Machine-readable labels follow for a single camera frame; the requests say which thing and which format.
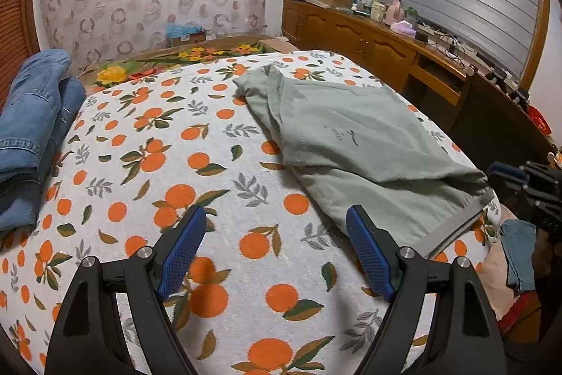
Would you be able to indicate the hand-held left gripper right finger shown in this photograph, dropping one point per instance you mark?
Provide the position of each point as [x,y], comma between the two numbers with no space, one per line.
[371,252]

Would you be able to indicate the blue plastic bag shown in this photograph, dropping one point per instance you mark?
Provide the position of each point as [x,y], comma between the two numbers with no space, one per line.
[180,29]

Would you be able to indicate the pink bottle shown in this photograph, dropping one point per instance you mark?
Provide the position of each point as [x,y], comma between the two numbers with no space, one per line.
[396,10]

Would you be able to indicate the red orange bowl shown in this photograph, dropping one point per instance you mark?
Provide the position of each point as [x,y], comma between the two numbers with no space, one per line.
[539,119]

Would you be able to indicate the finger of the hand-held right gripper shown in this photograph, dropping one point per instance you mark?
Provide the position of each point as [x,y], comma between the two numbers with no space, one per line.
[505,172]

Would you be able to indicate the peach cloth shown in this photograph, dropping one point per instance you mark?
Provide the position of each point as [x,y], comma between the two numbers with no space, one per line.
[494,274]

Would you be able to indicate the small blue cloth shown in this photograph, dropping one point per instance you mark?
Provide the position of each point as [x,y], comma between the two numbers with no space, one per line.
[518,252]

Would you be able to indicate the sage green pants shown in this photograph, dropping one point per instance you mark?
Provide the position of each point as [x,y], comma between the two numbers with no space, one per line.
[351,129]

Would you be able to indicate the pink tissue pack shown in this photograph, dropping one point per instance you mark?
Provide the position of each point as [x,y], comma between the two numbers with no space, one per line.
[403,28]

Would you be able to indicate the black device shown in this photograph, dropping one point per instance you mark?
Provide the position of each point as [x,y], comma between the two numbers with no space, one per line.
[505,78]

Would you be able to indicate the brown slatted wooden wardrobe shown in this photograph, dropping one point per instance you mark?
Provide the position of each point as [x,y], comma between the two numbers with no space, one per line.
[17,19]

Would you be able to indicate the yellow flower print blanket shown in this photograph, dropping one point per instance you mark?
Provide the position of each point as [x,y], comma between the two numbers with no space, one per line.
[114,74]

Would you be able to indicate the orange fruit print blanket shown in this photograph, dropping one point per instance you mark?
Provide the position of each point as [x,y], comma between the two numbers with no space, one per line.
[219,181]

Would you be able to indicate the small cardboard box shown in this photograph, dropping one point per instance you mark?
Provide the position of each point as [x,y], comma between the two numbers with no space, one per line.
[189,38]

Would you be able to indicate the red cloth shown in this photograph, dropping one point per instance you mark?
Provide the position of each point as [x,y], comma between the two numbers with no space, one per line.
[520,311]

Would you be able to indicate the blue denim jeans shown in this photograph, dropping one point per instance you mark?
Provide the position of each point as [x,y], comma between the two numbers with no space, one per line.
[30,116]

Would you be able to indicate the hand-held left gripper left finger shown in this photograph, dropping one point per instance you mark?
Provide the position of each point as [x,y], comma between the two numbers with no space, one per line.
[184,243]

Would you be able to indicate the long wooden cabinet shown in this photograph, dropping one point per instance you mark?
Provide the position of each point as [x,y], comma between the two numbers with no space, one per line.
[351,32]

